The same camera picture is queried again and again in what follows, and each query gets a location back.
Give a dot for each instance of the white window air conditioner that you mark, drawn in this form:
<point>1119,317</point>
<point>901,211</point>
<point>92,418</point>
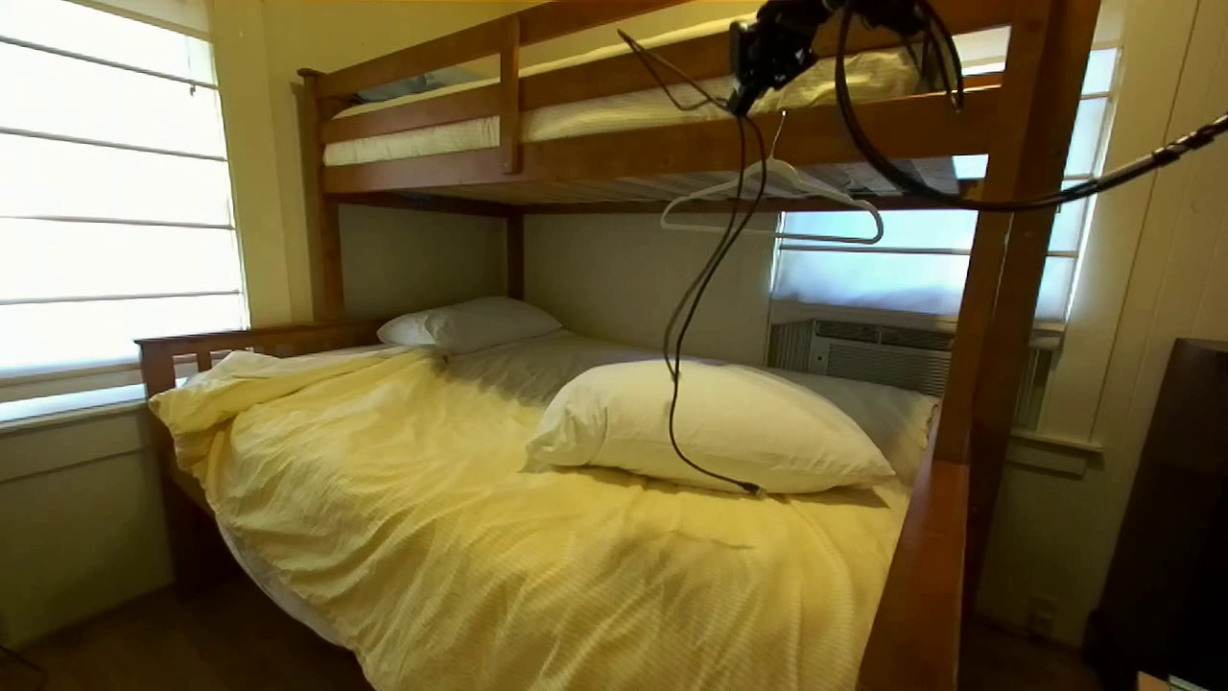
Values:
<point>897,352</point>

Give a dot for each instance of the dark wooden furniture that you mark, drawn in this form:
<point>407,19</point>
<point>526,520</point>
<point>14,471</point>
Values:
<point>1173,522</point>

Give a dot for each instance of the large white pillow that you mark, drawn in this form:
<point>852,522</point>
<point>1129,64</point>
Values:
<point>730,426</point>

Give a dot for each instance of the white clothes hanger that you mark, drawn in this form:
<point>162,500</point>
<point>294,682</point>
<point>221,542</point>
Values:
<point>817,193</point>

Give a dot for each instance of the window above air conditioner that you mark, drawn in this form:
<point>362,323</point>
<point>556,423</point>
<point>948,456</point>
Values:
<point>908,262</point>

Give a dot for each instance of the small white pillow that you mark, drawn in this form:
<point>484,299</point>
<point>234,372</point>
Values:
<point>466,323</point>

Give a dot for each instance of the yellow blanket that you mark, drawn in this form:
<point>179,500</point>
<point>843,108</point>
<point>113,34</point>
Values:
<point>512,540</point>

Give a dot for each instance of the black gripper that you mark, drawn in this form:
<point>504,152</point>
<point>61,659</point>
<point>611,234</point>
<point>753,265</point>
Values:
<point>797,24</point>

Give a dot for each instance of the window with white blinds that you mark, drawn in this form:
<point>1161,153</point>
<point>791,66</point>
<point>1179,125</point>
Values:
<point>118,216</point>

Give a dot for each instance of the wooden bunk bed frame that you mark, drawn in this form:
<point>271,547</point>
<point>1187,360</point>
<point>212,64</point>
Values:
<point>637,148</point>

